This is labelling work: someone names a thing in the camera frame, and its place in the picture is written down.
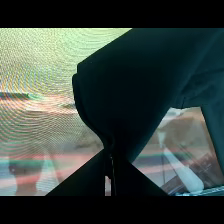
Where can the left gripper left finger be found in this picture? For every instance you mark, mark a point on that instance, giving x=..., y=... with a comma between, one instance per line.
x=86, y=180

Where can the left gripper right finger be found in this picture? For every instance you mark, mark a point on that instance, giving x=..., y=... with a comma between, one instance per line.
x=136, y=181

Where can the dark green garment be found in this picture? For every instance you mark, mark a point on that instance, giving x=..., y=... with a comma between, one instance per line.
x=140, y=86

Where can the silver frame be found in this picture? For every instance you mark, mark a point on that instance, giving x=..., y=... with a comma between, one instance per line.
x=206, y=191

